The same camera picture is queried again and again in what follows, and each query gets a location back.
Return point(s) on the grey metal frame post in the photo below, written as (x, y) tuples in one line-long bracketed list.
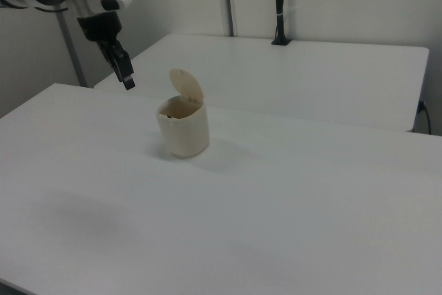
[(73, 53)]

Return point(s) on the beige trash bin with lid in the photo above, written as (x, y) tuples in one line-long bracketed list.
[(184, 129)]

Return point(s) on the black clamped pole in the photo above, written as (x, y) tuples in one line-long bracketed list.
[(280, 5)]

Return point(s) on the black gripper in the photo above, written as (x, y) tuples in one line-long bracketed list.
[(100, 27)]

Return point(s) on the grey partition post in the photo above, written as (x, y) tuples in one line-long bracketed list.
[(230, 1)]

